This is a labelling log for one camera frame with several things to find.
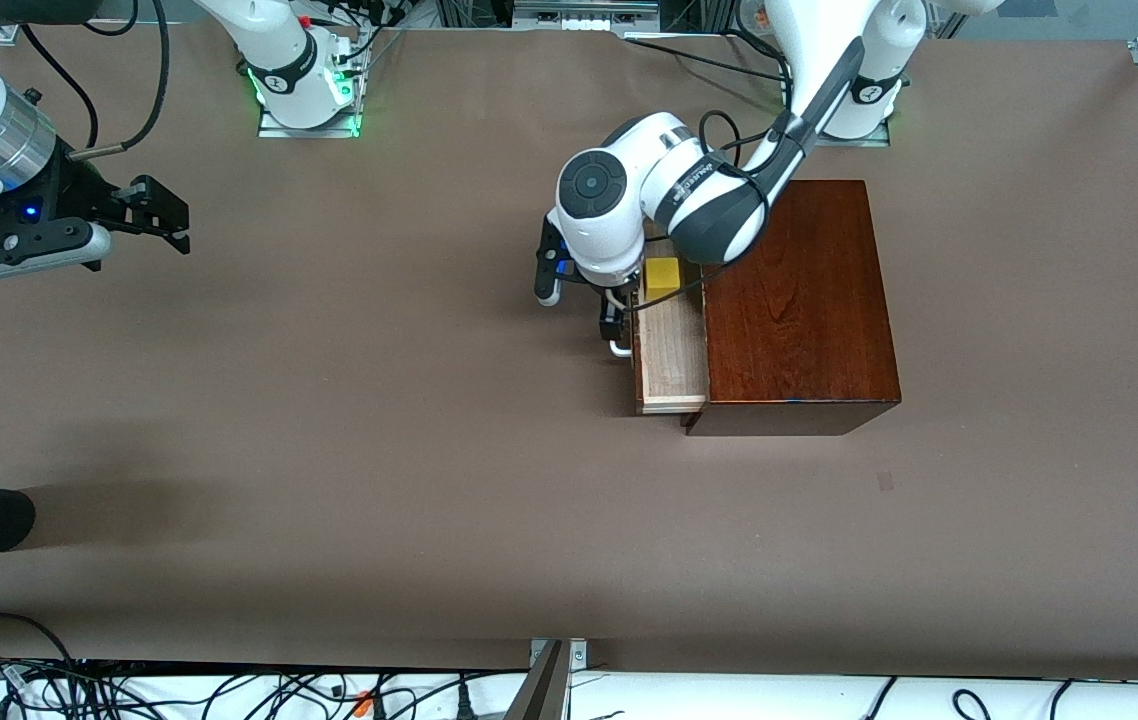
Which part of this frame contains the wooden drawer with white handle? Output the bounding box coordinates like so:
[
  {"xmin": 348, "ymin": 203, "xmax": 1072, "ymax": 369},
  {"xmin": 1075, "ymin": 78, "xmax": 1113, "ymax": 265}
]
[{"xmin": 612, "ymin": 235, "xmax": 712, "ymax": 415}]

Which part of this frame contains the dark brown wooden cabinet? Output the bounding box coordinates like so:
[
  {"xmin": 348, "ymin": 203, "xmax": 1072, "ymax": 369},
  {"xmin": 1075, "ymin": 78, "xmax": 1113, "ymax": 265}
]
[{"xmin": 686, "ymin": 180, "xmax": 902, "ymax": 437}]

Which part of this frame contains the white power strip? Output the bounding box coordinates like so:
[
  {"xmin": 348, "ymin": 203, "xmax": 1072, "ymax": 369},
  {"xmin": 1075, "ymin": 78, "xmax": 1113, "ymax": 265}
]
[{"xmin": 514, "ymin": 0, "xmax": 660, "ymax": 33}]

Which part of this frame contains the grey aluminium bar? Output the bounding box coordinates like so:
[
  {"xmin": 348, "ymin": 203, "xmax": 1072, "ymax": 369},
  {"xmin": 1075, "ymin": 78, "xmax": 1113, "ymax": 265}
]
[{"xmin": 504, "ymin": 640, "xmax": 570, "ymax": 720}]

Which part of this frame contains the white board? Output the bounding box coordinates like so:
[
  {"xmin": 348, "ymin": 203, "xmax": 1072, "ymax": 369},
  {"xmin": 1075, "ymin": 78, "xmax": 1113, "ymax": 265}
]
[{"xmin": 0, "ymin": 660, "xmax": 1138, "ymax": 720}]

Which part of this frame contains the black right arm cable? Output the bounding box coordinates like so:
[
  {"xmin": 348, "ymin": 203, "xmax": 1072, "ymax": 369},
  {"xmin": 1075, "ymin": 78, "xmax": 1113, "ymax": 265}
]
[{"xmin": 19, "ymin": 0, "xmax": 172, "ymax": 161}]

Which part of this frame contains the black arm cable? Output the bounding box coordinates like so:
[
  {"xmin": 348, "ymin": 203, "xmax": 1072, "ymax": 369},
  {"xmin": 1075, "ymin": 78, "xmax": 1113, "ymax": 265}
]
[
  {"xmin": 629, "ymin": 108, "xmax": 792, "ymax": 313},
  {"xmin": 19, "ymin": 0, "xmax": 172, "ymax": 161}
]

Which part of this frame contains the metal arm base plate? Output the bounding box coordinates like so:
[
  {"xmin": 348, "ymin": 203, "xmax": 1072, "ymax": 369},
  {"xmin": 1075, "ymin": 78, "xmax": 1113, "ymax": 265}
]
[
  {"xmin": 814, "ymin": 118, "xmax": 892, "ymax": 149},
  {"xmin": 257, "ymin": 95, "xmax": 362, "ymax": 139}
]

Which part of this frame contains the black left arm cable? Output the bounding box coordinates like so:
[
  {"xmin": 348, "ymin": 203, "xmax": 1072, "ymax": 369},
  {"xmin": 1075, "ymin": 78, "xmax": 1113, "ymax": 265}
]
[{"xmin": 629, "ymin": 108, "xmax": 792, "ymax": 313}]

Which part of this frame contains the black base cable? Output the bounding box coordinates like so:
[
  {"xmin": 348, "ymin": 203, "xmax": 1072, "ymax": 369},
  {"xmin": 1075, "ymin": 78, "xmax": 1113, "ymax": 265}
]
[{"xmin": 624, "ymin": 35, "xmax": 795, "ymax": 86}]

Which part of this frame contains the small metal bracket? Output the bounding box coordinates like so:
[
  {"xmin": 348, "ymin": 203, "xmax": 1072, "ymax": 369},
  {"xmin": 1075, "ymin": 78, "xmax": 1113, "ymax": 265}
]
[{"xmin": 529, "ymin": 638, "xmax": 590, "ymax": 669}]

